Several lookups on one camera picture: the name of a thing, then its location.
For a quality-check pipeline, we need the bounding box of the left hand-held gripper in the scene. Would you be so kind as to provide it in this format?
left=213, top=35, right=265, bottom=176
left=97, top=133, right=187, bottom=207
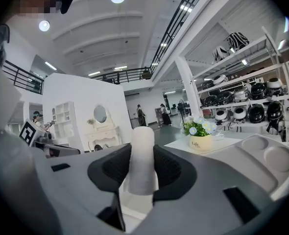
left=19, top=118, right=81, bottom=158

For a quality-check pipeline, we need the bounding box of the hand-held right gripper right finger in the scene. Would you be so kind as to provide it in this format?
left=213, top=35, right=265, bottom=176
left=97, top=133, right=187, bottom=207
left=134, top=144, right=274, bottom=235

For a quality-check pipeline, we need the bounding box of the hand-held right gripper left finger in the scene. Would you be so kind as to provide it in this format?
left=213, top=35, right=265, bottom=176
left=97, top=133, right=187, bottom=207
left=33, top=144, right=133, bottom=235

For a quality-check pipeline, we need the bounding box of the white cylindrical object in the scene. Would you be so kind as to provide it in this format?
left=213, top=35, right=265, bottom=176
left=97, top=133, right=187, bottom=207
left=123, top=126, right=159, bottom=196

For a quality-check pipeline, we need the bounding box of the white cubby shelf cabinet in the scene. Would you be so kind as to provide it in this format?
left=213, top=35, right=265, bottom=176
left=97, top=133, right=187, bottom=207
left=51, top=101, right=76, bottom=145

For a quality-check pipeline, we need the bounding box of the white ornate vanity table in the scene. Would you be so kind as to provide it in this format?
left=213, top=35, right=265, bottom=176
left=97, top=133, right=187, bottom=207
left=84, top=104, right=122, bottom=153

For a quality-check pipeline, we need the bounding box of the oval vanity mirror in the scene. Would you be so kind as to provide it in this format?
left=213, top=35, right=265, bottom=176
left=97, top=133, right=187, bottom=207
left=93, top=105, right=109, bottom=124

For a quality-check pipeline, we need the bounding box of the beige compartment tray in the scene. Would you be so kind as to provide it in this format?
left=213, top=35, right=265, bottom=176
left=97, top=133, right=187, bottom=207
left=203, top=134, right=289, bottom=201

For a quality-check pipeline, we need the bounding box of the cream pot of white flowers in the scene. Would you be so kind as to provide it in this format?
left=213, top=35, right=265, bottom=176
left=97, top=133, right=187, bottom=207
left=182, top=116, right=217, bottom=152

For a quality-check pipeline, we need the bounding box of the person's grey hoodie torso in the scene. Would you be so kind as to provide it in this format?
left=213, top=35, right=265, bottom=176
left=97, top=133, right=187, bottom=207
left=0, top=23, right=23, bottom=132

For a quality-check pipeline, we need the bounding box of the black standing fan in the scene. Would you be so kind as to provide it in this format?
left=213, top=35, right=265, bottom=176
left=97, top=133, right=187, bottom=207
left=177, top=98, right=188, bottom=123

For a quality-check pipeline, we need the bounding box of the group of black white helmets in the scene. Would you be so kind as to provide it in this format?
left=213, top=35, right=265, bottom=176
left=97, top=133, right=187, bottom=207
left=199, top=73, right=286, bottom=135

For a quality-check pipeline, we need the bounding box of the white pillar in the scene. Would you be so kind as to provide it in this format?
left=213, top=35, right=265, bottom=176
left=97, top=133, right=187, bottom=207
left=174, top=56, right=203, bottom=122

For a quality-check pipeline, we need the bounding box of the black mezzanine railing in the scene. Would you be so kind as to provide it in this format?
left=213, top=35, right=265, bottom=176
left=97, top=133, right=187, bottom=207
left=1, top=0, right=210, bottom=95

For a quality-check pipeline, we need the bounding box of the white metal shelf rack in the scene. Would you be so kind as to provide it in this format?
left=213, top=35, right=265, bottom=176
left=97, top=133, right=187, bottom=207
left=175, top=25, right=289, bottom=143

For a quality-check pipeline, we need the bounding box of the black white striped backpack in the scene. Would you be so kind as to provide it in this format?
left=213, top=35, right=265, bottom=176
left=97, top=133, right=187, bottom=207
left=227, top=32, right=250, bottom=51
left=212, top=45, right=231, bottom=63

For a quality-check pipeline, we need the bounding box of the black head camera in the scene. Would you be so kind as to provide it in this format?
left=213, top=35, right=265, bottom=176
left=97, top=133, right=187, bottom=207
left=59, top=0, right=76, bottom=15

